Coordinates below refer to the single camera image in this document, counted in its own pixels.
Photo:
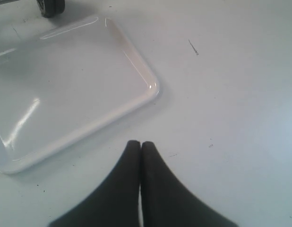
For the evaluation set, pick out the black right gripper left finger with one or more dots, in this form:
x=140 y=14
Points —
x=114 y=203

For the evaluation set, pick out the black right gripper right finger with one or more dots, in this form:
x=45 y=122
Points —
x=166 y=202

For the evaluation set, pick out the black weight plate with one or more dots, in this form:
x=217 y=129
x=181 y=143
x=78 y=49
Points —
x=47 y=8
x=58 y=6

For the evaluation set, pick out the white plastic tray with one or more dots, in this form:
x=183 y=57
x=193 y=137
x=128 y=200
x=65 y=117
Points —
x=60 y=87

